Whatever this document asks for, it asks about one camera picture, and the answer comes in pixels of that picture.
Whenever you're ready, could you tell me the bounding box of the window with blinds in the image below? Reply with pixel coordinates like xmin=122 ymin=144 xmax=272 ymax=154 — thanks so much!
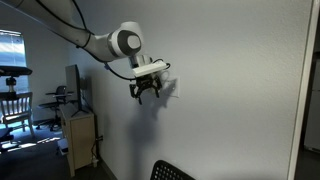
xmin=0 ymin=29 xmax=28 ymax=94

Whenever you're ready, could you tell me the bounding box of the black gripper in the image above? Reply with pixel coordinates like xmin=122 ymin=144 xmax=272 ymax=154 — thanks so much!
xmin=129 ymin=73 xmax=164 ymax=106

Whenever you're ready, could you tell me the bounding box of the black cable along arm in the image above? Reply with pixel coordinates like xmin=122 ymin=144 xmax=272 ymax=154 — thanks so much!
xmin=34 ymin=0 xmax=95 ymax=50

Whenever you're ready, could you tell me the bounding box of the white door frame trim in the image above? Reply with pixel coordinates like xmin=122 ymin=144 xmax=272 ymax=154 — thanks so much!
xmin=286 ymin=0 xmax=320 ymax=180

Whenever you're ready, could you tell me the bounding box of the black flat monitor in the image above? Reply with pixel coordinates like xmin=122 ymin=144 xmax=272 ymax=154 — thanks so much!
xmin=64 ymin=64 xmax=90 ymax=118

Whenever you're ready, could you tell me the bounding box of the black cable under wrist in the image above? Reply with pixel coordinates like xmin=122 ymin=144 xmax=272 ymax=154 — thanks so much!
xmin=103 ymin=61 xmax=138 ymax=82

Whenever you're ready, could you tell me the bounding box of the black camera stand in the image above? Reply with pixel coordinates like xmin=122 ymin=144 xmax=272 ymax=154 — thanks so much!
xmin=0 ymin=65 xmax=34 ymax=94

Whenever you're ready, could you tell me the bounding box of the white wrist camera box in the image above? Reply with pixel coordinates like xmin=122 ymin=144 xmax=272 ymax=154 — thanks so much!
xmin=132 ymin=60 xmax=168 ymax=78

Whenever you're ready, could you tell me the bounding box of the wooden slat chair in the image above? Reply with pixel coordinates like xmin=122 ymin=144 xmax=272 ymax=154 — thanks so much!
xmin=0 ymin=91 xmax=36 ymax=138

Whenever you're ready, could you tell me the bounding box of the white box on floor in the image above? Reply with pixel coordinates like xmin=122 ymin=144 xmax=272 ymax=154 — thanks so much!
xmin=56 ymin=137 xmax=70 ymax=157

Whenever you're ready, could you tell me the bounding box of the black perforated metal chair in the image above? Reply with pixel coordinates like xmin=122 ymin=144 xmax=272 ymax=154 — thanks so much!
xmin=149 ymin=159 xmax=196 ymax=180

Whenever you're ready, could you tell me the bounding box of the light wooden cabinet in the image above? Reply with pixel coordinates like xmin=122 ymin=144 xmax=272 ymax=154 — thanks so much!
xmin=58 ymin=104 xmax=98 ymax=178

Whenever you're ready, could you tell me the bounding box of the black office chair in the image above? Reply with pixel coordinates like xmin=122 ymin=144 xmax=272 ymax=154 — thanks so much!
xmin=35 ymin=85 xmax=75 ymax=132

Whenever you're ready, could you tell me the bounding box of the black power cable at wall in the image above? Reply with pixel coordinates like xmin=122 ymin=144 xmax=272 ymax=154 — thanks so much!
xmin=90 ymin=133 xmax=104 ymax=168

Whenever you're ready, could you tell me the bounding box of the white double switch wall plate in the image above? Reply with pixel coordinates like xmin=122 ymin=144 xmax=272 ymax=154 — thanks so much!
xmin=165 ymin=76 xmax=181 ymax=99

